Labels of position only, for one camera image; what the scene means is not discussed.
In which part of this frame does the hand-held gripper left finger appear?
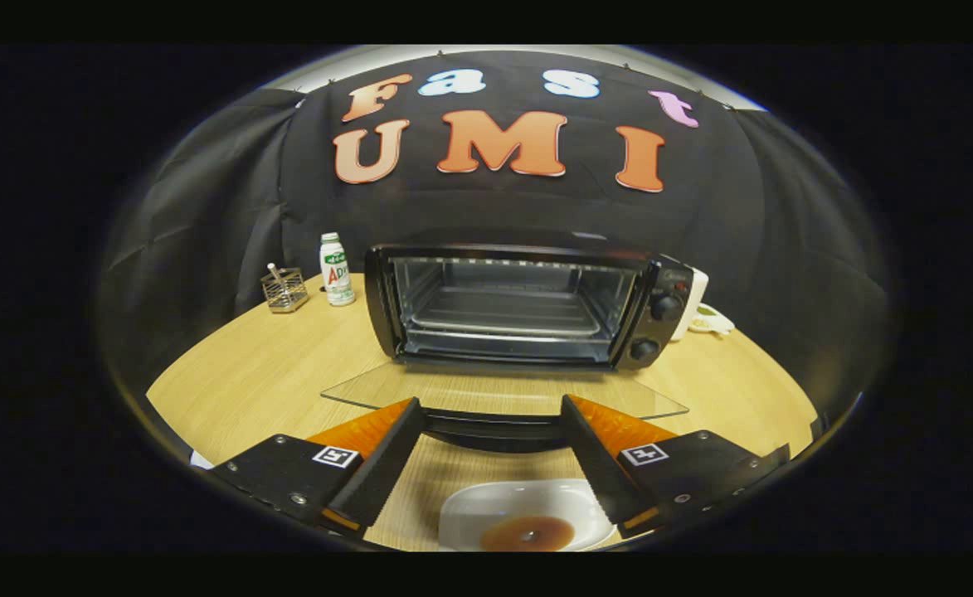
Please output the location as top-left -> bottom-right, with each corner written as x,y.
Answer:
207,397 -> 427,540

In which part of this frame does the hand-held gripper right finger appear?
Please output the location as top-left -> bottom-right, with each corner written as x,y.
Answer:
560,394 -> 791,540

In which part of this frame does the round brown bread bun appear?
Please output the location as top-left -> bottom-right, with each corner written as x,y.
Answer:
479,516 -> 577,553

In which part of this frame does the black toaster oven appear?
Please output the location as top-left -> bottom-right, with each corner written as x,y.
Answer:
320,240 -> 694,454

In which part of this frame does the white bread toaster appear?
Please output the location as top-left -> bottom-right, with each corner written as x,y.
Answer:
670,265 -> 710,342

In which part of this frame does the white plate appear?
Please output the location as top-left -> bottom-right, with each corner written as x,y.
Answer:
438,478 -> 620,553

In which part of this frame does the small white dish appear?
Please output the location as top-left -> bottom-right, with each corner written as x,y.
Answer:
689,304 -> 737,336

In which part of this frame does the white bottle green label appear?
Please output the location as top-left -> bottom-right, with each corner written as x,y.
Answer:
319,232 -> 356,308

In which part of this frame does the metal wire basket holder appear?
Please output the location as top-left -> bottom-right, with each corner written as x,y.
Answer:
260,265 -> 310,314

